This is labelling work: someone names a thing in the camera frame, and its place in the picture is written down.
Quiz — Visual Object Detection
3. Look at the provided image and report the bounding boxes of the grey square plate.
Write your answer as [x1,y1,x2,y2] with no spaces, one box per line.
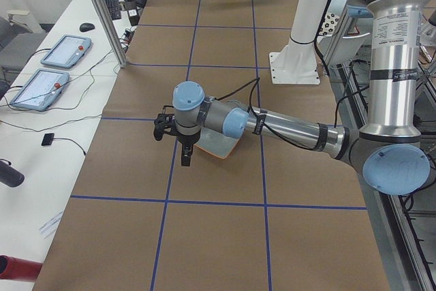
[196,127,239,159]

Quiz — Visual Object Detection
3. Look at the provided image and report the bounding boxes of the black handle grip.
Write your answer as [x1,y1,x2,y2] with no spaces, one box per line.
[0,159,25,187]

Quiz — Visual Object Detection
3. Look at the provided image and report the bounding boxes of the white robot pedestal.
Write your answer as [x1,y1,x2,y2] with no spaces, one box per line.
[269,0,328,85]

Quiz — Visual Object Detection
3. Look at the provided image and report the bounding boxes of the black computer mouse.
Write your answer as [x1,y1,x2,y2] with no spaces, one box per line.
[79,22,95,33]

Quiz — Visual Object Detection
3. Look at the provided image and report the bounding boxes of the lower teach pendant tablet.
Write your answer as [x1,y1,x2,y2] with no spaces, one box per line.
[10,69,69,111]

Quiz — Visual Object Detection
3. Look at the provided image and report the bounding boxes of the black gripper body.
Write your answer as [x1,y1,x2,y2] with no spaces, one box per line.
[177,132,199,145]

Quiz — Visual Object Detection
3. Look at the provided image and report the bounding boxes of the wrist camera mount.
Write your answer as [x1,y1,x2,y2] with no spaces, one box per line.
[153,112,178,141]

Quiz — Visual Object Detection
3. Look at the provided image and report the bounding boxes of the aluminium frame post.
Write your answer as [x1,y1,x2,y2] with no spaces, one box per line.
[91,0,127,68]

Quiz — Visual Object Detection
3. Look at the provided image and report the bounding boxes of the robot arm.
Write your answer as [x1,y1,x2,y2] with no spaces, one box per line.
[167,0,431,195]

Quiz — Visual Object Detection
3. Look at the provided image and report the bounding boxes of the teach pendant tablet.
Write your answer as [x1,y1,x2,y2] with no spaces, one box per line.
[10,69,69,111]
[40,35,92,69]

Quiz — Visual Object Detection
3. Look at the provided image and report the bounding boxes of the red cylinder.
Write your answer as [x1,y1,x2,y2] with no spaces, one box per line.
[1,255,43,282]

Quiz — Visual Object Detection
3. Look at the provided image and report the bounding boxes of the upper teach pendant tablet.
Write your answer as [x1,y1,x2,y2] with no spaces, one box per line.
[40,35,92,69]

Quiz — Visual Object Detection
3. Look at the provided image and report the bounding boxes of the small black box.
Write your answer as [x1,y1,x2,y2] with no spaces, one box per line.
[41,133,55,147]

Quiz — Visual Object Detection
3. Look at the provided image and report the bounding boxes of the black keyboard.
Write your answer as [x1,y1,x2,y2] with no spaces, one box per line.
[104,0,121,20]

